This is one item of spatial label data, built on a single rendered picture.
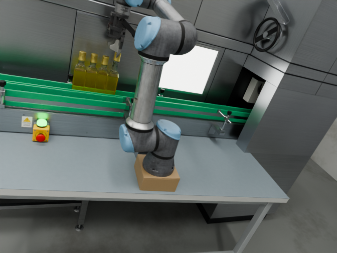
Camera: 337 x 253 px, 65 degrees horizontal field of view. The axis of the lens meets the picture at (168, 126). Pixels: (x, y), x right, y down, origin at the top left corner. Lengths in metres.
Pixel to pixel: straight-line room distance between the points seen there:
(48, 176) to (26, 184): 0.09
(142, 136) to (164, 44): 0.37
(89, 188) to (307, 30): 1.40
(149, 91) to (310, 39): 1.09
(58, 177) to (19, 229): 0.85
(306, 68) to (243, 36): 0.45
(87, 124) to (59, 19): 0.56
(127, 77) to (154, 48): 0.75
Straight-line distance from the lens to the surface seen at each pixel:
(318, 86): 2.01
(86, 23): 1.56
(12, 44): 1.63
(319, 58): 1.90
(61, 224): 2.04
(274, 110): 1.86
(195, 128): 1.80
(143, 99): 1.01
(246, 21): 1.94
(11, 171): 1.26
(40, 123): 1.39
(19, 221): 2.07
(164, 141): 1.12
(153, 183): 1.23
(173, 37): 0.96
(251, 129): 1.87
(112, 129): 1.50
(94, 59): 1.47
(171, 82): 1.78
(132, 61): 1.65
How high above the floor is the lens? 1.56
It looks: 26 degrees down
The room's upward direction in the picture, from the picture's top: 19 degrees clockwise
